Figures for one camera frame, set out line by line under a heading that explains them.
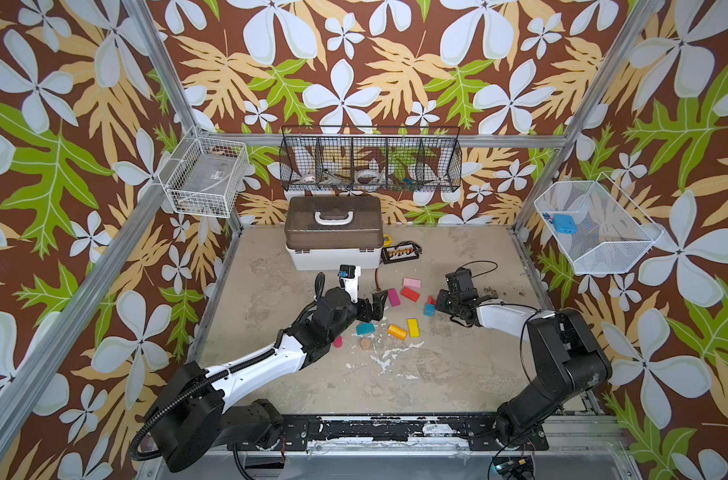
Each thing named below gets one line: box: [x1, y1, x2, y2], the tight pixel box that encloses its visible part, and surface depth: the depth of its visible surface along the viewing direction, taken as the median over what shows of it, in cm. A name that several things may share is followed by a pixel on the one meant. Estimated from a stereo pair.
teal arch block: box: [355, 322, 376, 335], surface depth 95 cm
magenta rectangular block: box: [388, 288, 401, 307], surface depth 102 cm
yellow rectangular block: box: [407, 318, 420, 338], surface depth 95 cm
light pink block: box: [403, 277, 421, 288], surface depth 106 cm
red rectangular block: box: [400, 287, 421, 303], surface depth 103 cm
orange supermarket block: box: [388, 324, 408, 341], surface depth 93 cm
